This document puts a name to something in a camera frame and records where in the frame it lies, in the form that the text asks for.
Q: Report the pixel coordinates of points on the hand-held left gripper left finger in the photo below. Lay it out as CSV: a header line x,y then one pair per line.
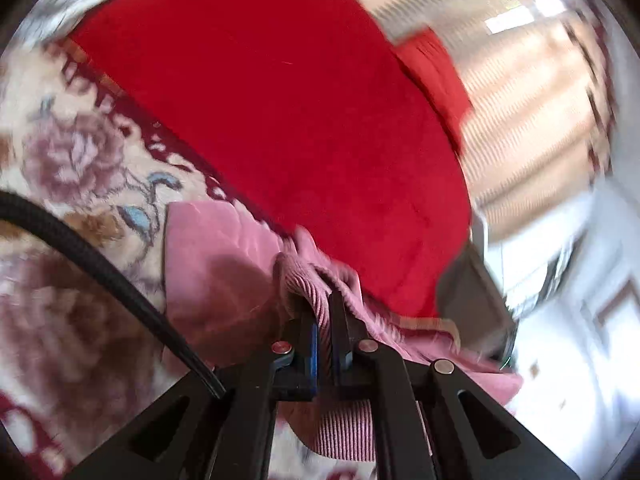
x,y
312,357

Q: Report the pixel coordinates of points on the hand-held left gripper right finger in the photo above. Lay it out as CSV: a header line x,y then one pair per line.
x,y
342,355

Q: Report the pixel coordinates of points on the pink fleece jacket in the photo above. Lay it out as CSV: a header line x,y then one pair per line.
x,y
215,280

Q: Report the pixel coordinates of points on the red sofa blanket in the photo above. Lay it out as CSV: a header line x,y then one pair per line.
x,y
300,135

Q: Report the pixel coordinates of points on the cream dotted curtain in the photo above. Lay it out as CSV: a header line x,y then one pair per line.
x,y
525,125

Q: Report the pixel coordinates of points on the red pillow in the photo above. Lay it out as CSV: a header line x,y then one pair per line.
x,y
435,75

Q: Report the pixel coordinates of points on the floral red cream blanket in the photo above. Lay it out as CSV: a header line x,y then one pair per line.
x,y
75,160

